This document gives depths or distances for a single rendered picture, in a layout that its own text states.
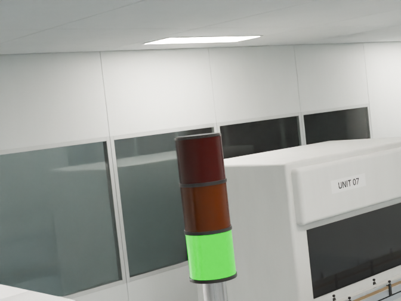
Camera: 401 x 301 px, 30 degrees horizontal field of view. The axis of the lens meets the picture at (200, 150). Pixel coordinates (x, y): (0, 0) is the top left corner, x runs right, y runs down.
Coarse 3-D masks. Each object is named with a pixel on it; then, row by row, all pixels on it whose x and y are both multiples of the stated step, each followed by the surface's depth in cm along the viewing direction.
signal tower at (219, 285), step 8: (184, 136) 78; (192, 136) 76; (200, 136) 76; (208, 136) 76; (184, 184) 77; (192, 184) 76; (200, 184) 76; (208, 184) 76; (216, 184) 76; (184, 232) 78; (192, 232) 77; (200, 232) 76; (208, 232) 76; (216, 232) 76; (192, 280) 78; (200, 280) 77; (208, 280) 77; (216, 280) 77; (224, 280) 77; (208, 288) 78; (216, 288) 78; (224, 288) 78; (208, 296) 78; (216, 296) 78; (224, 296) 78
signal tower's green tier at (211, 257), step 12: (192, 240) 77; (204, 240) 76; (216, 240) 77; (228, 240) 77; (192, 252) 77; (204, 252) 77; (216, 252) 77; (228, 252) 77; (192, 264) 78; (204, 264) 77; (216, 264) 77; (228, 264) 77; (192, 276) 78; (204, 276) 77; (216, 276) 77; (228, 276) 77
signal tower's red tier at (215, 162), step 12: (180, 144) 77; (192, 144) 76; (204, 144) 76; (216, 144) 77; (180, 156) 77; (192, 156) 76; (204, 156) 76; (216, 156) 77; (180, 168) 77; (192, 168) 76; (204, 168) 76; (216, 168) 77; (180, 180) 78; (192, 180) 76; (204, 180) 76; (216, 180) 77
